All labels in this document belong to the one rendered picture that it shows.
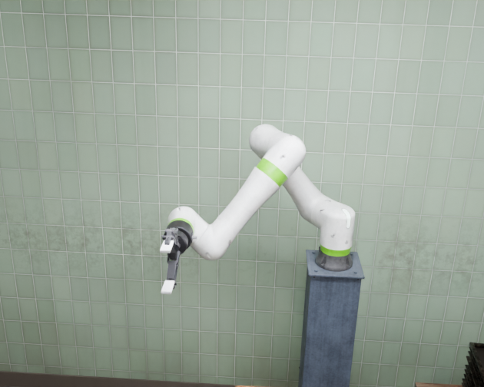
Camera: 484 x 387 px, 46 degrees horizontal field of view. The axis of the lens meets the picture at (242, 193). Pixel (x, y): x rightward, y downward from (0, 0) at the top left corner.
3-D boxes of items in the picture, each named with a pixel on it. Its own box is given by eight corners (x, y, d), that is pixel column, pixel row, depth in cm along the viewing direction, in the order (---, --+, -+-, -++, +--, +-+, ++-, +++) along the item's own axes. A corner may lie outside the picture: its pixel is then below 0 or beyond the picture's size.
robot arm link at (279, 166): (298, 143, 215) (280, 124, 208) (318, 153, 204) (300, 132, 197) (267, 181, 214) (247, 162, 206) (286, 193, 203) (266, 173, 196)
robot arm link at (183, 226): (164, 244, 194) (163, 219, 191) (198, 246, 193) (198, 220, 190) (160, 252, 188) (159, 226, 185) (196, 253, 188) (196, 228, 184)
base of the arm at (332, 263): (313, 241, 253) (313, 229, 251) (346, 243, 252) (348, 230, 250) (316, 270, 229) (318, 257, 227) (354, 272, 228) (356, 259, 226)
